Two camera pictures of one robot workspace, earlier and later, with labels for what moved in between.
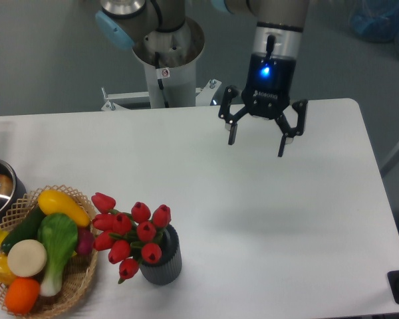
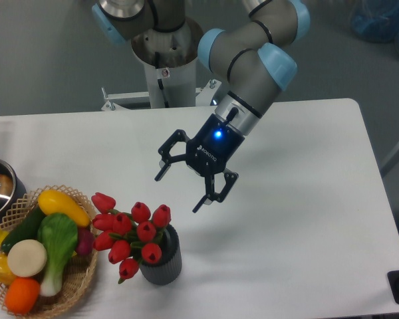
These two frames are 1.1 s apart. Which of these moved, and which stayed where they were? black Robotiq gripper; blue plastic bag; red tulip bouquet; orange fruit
Moved: black Robotiq gripper
Stayed: blue plastic bag; red tulip bouquet; orange fruit
